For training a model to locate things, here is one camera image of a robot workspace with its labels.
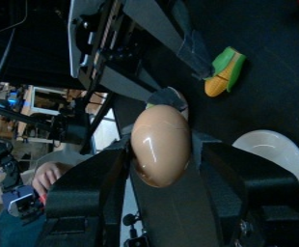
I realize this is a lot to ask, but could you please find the person blue trousers leg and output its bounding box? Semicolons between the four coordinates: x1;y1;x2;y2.
0;206;51;247

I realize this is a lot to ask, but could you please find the white and black handheld device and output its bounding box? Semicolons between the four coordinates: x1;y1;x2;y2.
8;192;44;224

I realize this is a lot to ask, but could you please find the bare person hand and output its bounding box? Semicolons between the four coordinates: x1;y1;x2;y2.
31;160;79;202

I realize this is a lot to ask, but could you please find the black frame rail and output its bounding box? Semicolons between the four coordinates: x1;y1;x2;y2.
79;92;117;156

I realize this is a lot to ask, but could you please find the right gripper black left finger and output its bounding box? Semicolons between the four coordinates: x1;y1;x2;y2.
35;136;133;247

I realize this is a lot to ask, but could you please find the pale round toy pot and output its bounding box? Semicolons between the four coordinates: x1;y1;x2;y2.
232;129;299;193

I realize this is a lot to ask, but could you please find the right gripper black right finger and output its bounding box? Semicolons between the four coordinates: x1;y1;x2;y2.
192;129;299;247

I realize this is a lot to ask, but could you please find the white framed shelf unit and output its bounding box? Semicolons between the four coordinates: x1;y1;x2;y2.
28;85;68;117

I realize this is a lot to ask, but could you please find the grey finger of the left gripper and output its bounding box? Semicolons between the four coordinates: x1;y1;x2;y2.
99;66;188;112
124;0;214;80

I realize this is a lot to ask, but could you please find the toy corn green husk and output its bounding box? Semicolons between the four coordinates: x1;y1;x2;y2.
204;46;247;98

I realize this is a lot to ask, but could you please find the person grey sleeve forearm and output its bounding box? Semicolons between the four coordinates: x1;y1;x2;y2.
35;143;97;167

